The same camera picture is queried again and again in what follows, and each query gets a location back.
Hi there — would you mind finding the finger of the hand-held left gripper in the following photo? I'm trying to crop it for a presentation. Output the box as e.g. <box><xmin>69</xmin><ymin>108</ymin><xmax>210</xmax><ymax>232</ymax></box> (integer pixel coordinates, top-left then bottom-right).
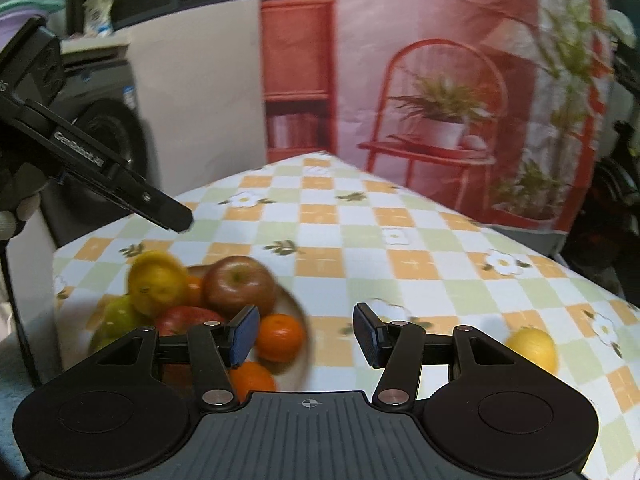
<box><xmin>102</xmin><ymin>157</ymin><xmax>195</xmax><ymax>234</ymax></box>

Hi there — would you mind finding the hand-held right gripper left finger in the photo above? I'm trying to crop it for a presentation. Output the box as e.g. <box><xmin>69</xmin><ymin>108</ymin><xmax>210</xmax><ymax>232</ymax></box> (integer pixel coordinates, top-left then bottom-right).
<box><xmin>95</xmin><ymin>304</ymin><xmax>262</xmax><ymax>411</ymax></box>

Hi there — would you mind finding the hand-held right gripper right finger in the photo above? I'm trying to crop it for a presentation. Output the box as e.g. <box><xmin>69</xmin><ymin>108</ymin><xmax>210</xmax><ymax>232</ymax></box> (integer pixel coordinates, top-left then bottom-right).
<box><xmin>352</xmin><ymin>302</ymin><xmax>517</xmax><ymax>407</ymax></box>

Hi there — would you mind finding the orange mandarin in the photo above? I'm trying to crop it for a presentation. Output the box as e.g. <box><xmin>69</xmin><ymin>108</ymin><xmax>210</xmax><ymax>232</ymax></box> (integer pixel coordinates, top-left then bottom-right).
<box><xmin>231</xmin><ymin>361</ymin><xmax>277</xmax><ymax>403</ymax></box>
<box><xmin>185</xmin><ymin>275</ymin><xmax>205</xmax><ymax>308</ymax></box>
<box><xmin>255</xmin><ymin>314</ymin><xmax>307</xmax><ymax>363</ymax></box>

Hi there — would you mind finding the brownish red apple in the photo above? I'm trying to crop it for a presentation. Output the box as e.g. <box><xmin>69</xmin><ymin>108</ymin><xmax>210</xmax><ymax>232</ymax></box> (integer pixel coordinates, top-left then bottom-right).
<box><xmin>201</xmin><ymin>256</ymin><xmax>278</xmax><ymax>321</ymax></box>

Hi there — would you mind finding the dark red apple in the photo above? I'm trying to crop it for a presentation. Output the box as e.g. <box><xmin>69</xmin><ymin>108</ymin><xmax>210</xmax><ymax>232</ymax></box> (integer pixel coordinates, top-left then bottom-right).
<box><xmin>154</xmin><ymin>306</ymin><xmax>228</xmax><ymax>338</ymax></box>

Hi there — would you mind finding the cream round plate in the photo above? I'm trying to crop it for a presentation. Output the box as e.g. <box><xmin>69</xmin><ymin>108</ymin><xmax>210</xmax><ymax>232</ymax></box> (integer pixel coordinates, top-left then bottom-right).
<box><xmin>90</xmin><ymin>262</ymin><xmax>313</xmax><ymax>401</ymax></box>

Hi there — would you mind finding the yellow lemon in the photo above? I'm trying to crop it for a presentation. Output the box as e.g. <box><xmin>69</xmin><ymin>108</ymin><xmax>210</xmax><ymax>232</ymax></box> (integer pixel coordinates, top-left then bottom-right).
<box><xmin>504</xmin><ymin>326</ymin><xmax>558</xmax><ymax>373</ymax></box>
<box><xmin>127</xmin><ymin>251</ymin><xmax>188</xmax><ymax>317</ymax></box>

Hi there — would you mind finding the yellow-green lemon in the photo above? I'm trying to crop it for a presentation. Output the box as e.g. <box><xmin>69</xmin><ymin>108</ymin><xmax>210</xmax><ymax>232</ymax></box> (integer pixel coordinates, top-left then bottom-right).
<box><xmin>90</xmin><ymin>295</ymin><xmax>153</xmax><ymax>353</ymax></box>

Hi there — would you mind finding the person's left hand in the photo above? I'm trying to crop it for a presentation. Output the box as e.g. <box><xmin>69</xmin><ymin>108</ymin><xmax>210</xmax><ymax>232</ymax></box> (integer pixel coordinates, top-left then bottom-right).
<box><xmin>0</xmin><ymin>157</ymin><xmax>51</xmax><ymax>241</ymax></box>

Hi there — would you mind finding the beige shelf board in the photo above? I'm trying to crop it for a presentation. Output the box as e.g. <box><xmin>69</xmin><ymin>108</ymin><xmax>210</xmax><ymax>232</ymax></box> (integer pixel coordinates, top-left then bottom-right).
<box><xmin>60</xmin><ymin>35</ymin><xmax>132</xmax><ymax>68</ymax></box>

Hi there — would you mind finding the purple plastic basin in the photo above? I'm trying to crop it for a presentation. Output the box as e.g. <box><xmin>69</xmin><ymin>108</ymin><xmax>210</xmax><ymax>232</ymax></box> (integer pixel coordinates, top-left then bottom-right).
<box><xmin>0</xmin><ymin>0</ymin><xmax>66</xmax><ymax>41</ymax></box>

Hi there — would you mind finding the checkered floral tablecloth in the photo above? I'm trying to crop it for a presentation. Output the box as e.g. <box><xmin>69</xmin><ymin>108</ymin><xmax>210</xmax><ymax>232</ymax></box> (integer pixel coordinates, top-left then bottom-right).
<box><xmin>52</xmin><ymin>150</ymin><xmax>640</xmax><ymax>480</ymax></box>

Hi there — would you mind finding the grey washing machine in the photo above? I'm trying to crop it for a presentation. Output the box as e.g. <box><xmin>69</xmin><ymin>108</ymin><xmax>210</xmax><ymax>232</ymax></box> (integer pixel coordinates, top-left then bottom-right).
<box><xmin>42</xmin><ymin>55</ymin><xmax>163</xmax><ymax>248</ymax></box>

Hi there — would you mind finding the white plastic packet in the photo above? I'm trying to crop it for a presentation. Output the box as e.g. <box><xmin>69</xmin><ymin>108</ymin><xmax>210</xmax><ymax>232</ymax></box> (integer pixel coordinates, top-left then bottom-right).
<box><xmin>82</xmin><ymin>0</ymin><xmax>115</xmax><ymax>37</ymax></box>

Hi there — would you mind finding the white board panel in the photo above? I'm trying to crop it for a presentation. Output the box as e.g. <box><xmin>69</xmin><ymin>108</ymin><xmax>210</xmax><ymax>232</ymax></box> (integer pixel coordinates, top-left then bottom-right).
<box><xmin>112</xmin><ymin>0</ymin><xmax>266</xmax><ymax>201</ymax></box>

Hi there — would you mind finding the printed backdrop cloth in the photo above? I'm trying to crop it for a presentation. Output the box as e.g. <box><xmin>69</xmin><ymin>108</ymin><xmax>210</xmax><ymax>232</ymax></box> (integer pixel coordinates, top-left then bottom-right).
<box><xmin>257</xmin><ymin>0</ymin><xmax>616</xmax><ymax>233</ymax></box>

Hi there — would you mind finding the black exercise bike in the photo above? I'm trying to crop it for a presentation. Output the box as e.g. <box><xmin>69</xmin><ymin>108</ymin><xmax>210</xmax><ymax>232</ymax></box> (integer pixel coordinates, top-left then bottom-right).
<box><xmin>565</xmin><ymin>35</ymin><xmax>640</xmax><ymax>306</ymax></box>

